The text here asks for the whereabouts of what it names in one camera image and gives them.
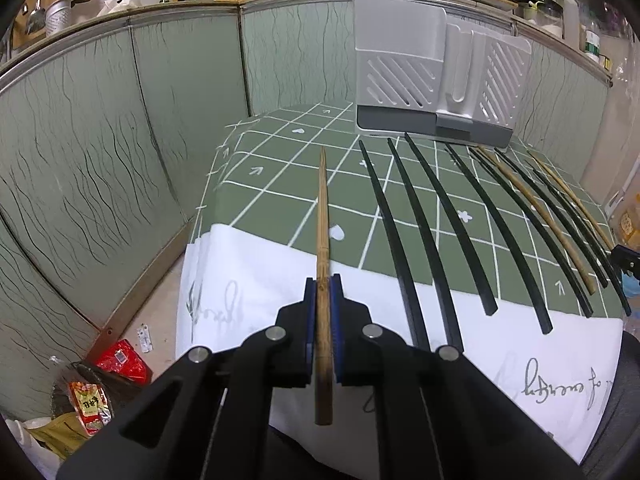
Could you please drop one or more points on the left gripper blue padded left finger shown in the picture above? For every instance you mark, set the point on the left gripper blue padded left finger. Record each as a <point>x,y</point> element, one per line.
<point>297,352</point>

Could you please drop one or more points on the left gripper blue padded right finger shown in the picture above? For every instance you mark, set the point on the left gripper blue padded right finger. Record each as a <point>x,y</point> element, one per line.
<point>350,352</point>

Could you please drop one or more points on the brown bamboo chopstick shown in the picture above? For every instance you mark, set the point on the brown bamboo chopstick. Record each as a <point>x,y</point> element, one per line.
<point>323,357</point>
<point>584,275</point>
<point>569,192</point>

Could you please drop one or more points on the black chopstick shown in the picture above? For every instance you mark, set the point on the black chopstick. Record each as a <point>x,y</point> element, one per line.
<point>589,238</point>
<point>479,276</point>
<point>409,296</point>
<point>562,216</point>
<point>440,283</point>
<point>529,281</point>
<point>569,275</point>

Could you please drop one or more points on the green checked tablecloth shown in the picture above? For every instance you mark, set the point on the green checked tablecloth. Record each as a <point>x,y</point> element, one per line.
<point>263,179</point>

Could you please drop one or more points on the red snack packet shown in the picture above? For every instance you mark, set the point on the red snack packet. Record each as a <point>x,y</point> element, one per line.
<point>121,359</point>

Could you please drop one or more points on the white squeeze bottle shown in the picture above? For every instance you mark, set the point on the white squeeze bottle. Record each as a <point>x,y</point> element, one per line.
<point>571,23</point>

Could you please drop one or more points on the white plastic utensil holder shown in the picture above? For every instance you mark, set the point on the white plastic utensil holder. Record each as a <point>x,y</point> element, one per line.
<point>421,70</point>

